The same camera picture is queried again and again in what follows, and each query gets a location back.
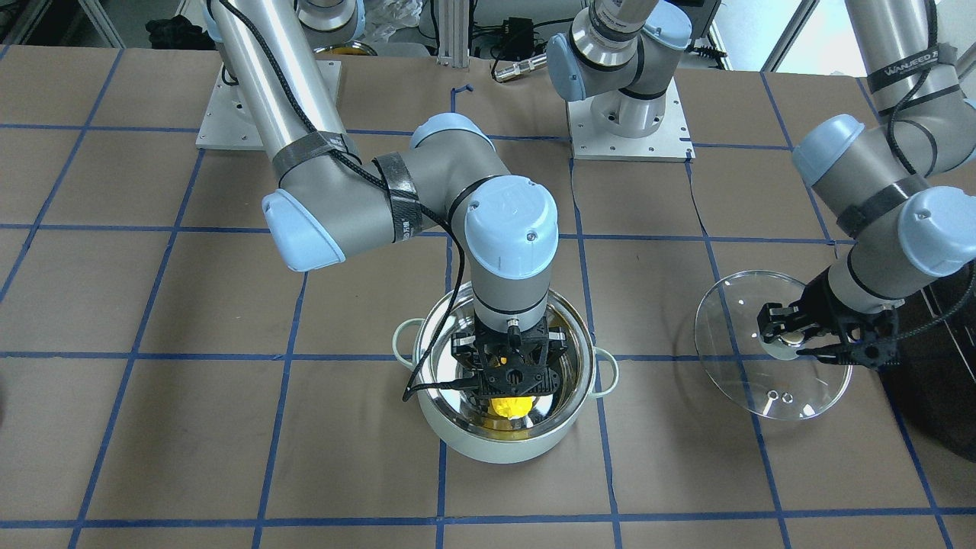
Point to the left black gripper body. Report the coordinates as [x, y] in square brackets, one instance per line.
[820, 299]

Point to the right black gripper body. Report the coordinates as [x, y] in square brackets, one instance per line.
[463, 348]

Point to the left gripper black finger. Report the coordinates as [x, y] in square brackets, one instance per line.
[787, 325]
[868, 339]

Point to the yellow corn cob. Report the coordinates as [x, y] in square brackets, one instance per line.
[510, 407]

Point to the glass pot lid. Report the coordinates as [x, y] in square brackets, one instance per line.
[769, 379]

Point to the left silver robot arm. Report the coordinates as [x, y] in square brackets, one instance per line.
[907, 233]

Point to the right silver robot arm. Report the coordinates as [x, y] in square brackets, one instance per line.
[329, 205]

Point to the pale green electric pot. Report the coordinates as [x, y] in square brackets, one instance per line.
[466, 424]

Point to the black appliance at edge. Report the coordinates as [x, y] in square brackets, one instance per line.
[934, 384]

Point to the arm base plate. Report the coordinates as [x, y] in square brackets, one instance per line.
[228, 123]
[615, 127]

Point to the aluminium frame post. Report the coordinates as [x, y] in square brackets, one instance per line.
[454, 26]

